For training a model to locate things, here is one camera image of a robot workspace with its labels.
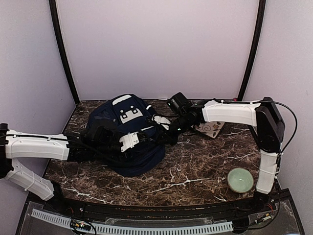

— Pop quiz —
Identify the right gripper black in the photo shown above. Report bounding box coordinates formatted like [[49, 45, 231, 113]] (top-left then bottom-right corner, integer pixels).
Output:
[[155, 113, 195, 146]]

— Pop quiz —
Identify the navy blue student backpack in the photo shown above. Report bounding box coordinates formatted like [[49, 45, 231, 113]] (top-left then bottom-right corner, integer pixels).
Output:
[[86, 94, 165, 177]]

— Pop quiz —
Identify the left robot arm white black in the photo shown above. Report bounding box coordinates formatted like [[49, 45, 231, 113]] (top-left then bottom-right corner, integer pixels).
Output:
[[0, 123, 147, 213]]

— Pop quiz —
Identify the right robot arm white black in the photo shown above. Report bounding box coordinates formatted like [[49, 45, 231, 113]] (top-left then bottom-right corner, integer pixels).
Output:
[[152, 93, 290, 212]]

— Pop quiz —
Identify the square floral ceramic plate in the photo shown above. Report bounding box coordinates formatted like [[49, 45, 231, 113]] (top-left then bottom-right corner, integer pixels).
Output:
[[194, 121, 225, 139]]

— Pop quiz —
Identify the small green circuit board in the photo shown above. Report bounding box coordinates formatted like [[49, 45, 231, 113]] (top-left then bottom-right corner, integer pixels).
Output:
[[69, 219, 91, 232]]

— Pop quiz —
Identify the pale green ceramic bowl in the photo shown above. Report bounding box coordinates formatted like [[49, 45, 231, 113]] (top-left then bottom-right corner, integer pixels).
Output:
[[227, 168, 254, 193]]

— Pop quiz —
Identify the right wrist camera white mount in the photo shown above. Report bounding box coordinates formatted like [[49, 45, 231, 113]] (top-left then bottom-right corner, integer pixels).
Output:
[[152, 115, 171, 130]]

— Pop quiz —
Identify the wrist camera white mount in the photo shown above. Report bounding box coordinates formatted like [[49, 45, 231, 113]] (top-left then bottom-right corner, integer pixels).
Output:
[[152, 115, 171, 130], [119, 132, 139, 153]]

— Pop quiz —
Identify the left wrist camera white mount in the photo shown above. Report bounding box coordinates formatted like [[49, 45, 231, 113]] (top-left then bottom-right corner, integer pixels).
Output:
[[119, 132, 139, 153]]

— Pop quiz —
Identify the white slotted cable duct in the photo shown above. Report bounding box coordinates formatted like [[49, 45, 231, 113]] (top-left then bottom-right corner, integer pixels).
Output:
[[30, 209, 234, 235]]

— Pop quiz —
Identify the black curved front rail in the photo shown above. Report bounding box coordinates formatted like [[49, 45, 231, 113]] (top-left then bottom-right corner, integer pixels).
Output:
[[44, 193, 280, 221]]

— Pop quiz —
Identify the right black frame post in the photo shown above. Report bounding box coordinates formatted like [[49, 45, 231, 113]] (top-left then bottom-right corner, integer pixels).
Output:
[[237, 0, 267, 101]]

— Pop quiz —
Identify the black frame post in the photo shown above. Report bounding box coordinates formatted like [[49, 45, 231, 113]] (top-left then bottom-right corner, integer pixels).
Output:
[[237, 0, 267, 101], [48, 0, 80, 105]]

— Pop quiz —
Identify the left black frame post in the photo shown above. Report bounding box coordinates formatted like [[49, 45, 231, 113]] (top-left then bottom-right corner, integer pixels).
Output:
[[48, 0, 80, 105]]

